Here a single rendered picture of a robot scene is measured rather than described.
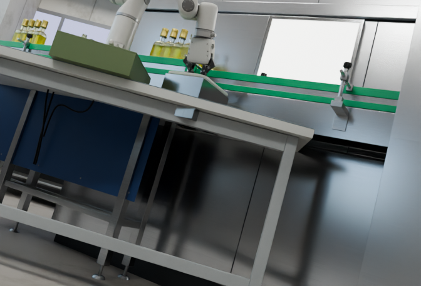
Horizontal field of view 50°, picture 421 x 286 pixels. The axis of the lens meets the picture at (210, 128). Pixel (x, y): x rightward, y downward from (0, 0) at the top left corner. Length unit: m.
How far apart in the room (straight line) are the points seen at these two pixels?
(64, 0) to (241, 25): 3.86
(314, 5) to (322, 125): 0.66
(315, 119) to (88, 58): 0.85
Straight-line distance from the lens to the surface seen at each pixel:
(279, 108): 1.79
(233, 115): 1.59
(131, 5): 1.83
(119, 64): 1.64
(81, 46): 1.70
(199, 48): 1.78
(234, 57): 2.17
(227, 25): 2.27
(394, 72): 1.98
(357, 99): 1.75
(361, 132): 1.69
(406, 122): 1.51
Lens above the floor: 0.39
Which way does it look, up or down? 10 degrees up
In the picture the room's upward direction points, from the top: 16 degrees clockwise
